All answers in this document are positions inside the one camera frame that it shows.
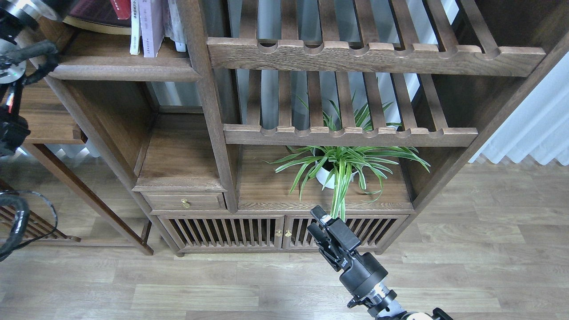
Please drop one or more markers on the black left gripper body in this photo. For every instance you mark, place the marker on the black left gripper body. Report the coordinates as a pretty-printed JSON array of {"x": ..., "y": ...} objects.
[{"x": 55, "y": 10}]

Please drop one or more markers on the white book in plastic wrap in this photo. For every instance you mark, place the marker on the white book in plastic wrap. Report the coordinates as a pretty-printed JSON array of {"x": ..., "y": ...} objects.
[{"x": 173, "y": 26}]

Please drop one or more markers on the white and purple book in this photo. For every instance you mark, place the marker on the white and purple book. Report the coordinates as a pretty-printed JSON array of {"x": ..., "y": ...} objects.
[{"x": 152, "y": 25}]

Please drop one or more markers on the green spider plant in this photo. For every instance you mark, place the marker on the green spider plant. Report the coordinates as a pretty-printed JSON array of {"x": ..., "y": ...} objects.
[{"x": 371, "y": 163}]

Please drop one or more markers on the yellow-green paperback book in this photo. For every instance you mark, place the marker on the yellow-green paperback book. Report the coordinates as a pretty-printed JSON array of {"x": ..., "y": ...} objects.
[{"x": 135, "y": 28}]

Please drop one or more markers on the red paperback book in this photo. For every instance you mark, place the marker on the red paperback book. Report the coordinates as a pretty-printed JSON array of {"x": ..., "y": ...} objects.
[{"x": 122, "y": 8}]

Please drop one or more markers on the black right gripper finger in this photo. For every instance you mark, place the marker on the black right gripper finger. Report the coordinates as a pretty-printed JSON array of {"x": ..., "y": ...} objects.
[
  {"x": 337, "y": 228},
  {"x": 328, "y": 247}
]

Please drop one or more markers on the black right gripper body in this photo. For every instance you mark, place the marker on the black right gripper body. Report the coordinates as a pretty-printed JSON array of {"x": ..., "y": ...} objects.
[{"x": 362, "y": 275}]

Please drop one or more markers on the maroon book with cream pages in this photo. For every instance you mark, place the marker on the maroon book with cream pages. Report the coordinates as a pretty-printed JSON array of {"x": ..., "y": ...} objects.
[{"x": 97, "y": 16}]

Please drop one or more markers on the white pleated curtain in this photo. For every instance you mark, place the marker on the white pleated curtain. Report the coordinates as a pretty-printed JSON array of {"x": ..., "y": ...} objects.
[{"x": 539, "y": 127}]

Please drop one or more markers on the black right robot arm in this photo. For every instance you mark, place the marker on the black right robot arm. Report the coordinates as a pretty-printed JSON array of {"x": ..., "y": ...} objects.
[{"x": 389, "y": 309}]

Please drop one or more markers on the dark wooden bookshelf unit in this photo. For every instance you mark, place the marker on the dark wooden bookshelf unit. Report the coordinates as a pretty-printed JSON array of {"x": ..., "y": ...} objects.
[{"x": 440, "y": 76}]

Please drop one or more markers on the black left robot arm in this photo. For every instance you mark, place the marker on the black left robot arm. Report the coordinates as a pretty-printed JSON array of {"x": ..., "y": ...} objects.
[{"x": 24, "y": 66}]

